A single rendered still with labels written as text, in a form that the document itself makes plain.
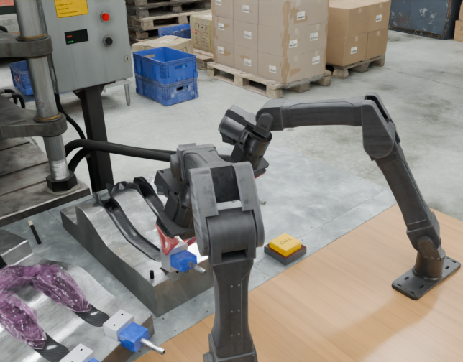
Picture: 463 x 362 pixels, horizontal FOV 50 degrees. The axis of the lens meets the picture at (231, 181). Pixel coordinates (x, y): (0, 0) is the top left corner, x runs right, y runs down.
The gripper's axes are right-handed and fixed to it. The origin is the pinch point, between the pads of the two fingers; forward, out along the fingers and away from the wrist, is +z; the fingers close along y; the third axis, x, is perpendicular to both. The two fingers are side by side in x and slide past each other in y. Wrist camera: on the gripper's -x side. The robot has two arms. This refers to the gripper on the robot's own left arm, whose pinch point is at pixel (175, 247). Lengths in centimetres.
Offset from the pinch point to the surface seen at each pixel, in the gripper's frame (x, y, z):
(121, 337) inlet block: 11.5, 17.7, 6.9
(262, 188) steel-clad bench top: -23, -52, 16
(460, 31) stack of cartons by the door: -258, -658, 83
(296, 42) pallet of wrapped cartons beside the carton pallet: -244, -313, 87
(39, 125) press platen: -70, 3, 17
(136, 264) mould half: -4.6, 5.3, 8.7
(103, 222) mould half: -22.2, 4.6, 12.2
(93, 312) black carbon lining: 1.1, 18.0, 12.3
